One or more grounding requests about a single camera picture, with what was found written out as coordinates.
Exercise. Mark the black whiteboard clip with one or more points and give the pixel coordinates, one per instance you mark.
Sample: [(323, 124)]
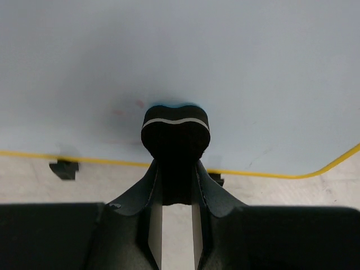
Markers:
[(217, 178), (64, 169)]

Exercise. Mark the black whiteboard clip right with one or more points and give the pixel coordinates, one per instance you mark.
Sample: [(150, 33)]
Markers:
[(217, 178)]

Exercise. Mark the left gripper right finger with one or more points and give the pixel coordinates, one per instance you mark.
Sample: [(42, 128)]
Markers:
[(218, 238)]

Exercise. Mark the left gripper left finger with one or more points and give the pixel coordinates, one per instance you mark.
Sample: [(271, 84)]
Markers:
[(129, 232)]

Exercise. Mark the black whiteboard eraser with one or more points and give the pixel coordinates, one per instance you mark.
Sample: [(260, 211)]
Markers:
[(176, 137)]

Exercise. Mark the black whiteboard clip left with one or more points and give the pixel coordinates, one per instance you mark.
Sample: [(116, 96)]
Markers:
[(64, 169)]

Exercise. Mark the yellow framed whiteboard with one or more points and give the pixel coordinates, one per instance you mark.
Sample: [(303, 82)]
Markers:
[(279, 80)]

